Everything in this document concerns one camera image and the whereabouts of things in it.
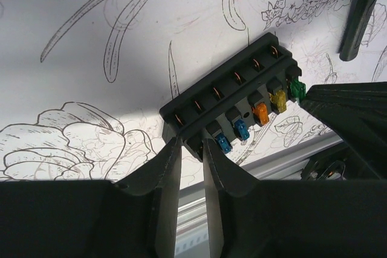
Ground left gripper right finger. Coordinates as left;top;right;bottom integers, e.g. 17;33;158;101
203;139;259;257

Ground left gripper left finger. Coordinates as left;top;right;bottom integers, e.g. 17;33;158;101
113;138;181;257

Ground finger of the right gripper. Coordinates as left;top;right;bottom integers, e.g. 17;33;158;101
300;82;386;179

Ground small green fuse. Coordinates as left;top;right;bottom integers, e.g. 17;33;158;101
290;79;307;102

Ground black fuse box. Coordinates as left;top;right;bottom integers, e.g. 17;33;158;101
160;33;302;160

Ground floral patterned table mat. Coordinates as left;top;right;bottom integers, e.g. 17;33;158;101
1;0;386;182

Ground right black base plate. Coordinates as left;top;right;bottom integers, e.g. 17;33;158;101
301;143;362;181

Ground aluminium front rail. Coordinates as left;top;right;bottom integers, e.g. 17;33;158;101
175;134;348;258

